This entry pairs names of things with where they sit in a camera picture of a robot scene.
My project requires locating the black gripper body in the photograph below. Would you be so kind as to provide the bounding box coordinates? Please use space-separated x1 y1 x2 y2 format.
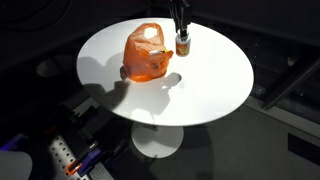
167 0 193 23

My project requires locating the orange and white bottle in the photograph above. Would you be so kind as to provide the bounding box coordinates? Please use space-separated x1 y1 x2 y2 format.
174 30 192 58

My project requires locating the orange plastic bag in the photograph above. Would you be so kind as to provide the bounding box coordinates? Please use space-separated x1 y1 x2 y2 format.
121 22 175 83

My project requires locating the perforated metal plate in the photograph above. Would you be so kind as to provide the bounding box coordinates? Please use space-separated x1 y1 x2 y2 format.
47 134 88 180

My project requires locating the white rounded object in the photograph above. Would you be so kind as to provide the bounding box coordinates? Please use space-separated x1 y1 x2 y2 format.
0 150 34 180

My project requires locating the white table pedestal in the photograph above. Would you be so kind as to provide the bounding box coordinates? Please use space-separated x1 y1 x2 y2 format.
130 121 185 159

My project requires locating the orange handled clamp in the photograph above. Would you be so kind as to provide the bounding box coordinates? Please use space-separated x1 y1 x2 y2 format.
65 141 105 177

